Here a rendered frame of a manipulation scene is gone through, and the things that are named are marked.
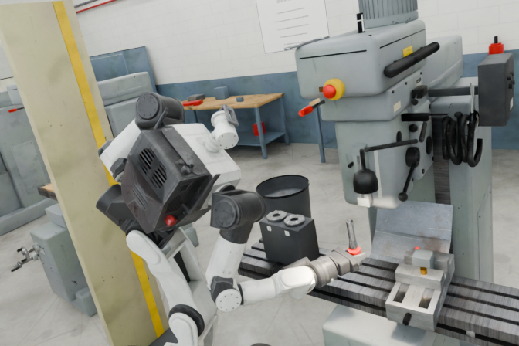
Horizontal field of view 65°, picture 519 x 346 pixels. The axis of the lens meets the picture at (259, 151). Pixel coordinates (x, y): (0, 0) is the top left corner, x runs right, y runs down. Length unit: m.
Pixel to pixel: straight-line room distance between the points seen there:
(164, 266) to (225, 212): 0.42
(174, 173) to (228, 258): 0.31
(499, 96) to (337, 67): 0.57
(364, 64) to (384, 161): 0.35
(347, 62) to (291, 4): 5.30
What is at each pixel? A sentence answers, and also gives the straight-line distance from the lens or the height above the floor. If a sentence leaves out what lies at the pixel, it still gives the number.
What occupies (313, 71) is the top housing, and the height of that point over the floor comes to 1.81.
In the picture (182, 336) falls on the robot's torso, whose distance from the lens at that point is 1.62.
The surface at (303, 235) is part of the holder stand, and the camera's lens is 1.73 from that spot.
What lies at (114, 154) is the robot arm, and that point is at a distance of 1.45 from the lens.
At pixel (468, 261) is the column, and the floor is 0.86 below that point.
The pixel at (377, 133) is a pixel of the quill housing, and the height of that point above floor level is 1.58.
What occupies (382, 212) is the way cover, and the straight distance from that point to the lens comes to 1.96.
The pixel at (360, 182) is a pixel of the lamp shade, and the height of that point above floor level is 1.49.
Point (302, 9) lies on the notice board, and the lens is 6.35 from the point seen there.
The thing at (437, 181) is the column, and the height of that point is 1.23.
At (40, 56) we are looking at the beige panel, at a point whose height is 2.02.
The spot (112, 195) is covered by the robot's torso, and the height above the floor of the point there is 1.50.
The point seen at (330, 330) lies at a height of 0.88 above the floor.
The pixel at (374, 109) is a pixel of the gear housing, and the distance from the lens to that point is 1.27.
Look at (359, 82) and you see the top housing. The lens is 1.16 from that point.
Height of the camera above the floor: 1.97
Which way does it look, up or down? 17 degrees down
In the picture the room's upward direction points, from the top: 11 degrees counter-clockwise
